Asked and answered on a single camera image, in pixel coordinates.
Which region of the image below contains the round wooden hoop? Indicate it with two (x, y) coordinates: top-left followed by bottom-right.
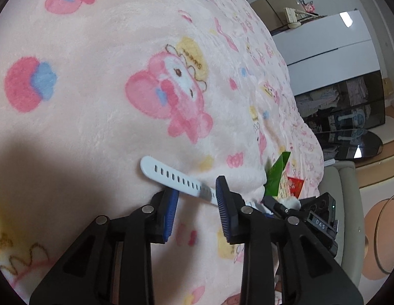
(364, 196), (394, 274)

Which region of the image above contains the white watch strap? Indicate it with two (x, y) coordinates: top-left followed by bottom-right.
(140, 156), (274, 218)

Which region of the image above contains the grey leather bed frame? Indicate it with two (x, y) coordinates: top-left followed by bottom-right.
(318, 160), (367, 290)

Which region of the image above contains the black glass oval table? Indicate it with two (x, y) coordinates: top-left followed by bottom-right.
(321, 129), (384, 161)

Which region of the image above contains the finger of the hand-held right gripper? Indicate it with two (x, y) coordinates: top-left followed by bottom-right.
(262, 195), (300, 223)

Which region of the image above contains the brown wooden cabinet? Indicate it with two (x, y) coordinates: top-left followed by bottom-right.
(250, 0), (297, 36)

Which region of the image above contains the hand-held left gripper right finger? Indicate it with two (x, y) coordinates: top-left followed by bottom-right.
(215, 176), (365, 305)

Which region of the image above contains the white fluffy cloth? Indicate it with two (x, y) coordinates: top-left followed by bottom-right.
(280, 197), (301, 211)

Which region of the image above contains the beige power strip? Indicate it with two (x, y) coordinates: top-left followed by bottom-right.
(284, 6), (309, 28)

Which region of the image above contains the red packet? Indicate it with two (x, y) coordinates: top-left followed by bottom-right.
(287, 177), (305, 198)

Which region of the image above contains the white cabinet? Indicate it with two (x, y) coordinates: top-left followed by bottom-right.
(276, 9), (382, 96)

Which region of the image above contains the pink printed blanket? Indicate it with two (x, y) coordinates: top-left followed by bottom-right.
(0, 0), (325, 305)

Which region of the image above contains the green and white snack packet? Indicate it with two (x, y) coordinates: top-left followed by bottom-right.
(265, 151), (293, 198)

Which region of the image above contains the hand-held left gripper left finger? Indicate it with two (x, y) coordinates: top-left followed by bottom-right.
(29, 190), (180, 305)

